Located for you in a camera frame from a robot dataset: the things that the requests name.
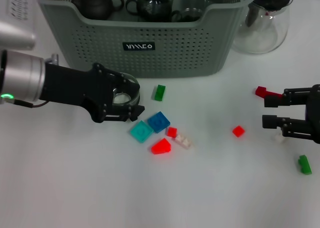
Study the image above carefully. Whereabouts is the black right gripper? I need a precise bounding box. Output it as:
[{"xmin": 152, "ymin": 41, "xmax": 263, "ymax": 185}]
[{"xmin": 261, "ymin": 84, "xmax": 320, "ymax": 145}]

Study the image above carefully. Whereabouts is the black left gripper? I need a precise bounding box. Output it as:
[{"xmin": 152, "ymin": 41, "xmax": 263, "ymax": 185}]
[{"xmin": 39, "ymin": 62, "xmax": 146, "ymax": 124}]

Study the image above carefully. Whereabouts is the teal square toy brick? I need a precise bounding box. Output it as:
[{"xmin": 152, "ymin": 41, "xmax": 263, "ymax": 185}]
[{"xmin": 129, "ymin": 120, "xmax": 154, "ymax": 144}]

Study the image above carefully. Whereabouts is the blue square toy brick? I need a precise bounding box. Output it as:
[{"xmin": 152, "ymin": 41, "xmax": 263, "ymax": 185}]
[{"xmin": 147, "ymin": 111, "xmax": 171, "ymax": 134}]

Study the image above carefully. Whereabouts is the red sloped toy brick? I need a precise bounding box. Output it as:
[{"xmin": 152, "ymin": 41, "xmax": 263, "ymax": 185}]
[{"xmin": 151, "ymin": 137, "xmax": 173, "ymax": 155}]

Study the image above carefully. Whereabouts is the white rectangular studded brick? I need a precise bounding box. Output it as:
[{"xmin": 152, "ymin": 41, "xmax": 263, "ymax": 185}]
[{"xmin": 174, "ymin": 134, "xmax": 195, "ymax": 150}]

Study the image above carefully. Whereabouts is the grey-green perforated storage bin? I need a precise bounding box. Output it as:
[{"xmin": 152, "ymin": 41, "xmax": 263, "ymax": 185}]
[{"xmin": 36, "ymin": 0, "xmax": 258, "ymax": 78}]

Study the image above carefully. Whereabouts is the dark red long brick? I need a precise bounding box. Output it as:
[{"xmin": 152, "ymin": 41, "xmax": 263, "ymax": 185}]
[{"xmin": 255, "ymin": 86, "xmax": 283, "ymax": 100}]

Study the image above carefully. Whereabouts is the green rectangular toy brick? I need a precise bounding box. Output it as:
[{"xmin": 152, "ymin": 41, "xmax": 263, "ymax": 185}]
[{"xmin": 154, "ymin": 84, "xmax": 167, "ymax": 102}]

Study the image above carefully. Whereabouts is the green notched toy brick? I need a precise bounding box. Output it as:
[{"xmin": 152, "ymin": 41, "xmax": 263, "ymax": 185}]
[{"xmin": 297, "ymin": 154, "xmax": 313, "ymax": 175}]

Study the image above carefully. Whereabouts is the round glass pitcher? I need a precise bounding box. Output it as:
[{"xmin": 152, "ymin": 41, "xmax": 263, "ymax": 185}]
[{"xmin": 231, "ymin": 0, "xmax": 295, "ymax": 55}]

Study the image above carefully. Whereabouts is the dark clay teapot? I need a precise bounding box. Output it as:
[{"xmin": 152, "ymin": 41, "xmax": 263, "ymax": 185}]
[{"xmin": 70, "ymin": 0, "xmax": 125, "ymax": 20}]

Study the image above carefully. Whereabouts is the silver left gripper cable plug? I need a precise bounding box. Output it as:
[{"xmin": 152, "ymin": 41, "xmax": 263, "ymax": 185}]
[{"xmin": 44, "ymin": 53, "xmax": 60, "ymax": 66}]

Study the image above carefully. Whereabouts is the thin left gripper cable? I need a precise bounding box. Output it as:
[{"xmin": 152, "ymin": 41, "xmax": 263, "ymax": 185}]
[{"xmin": 4, "ymin": 98, "xmax": 50, "ymax": 109}]

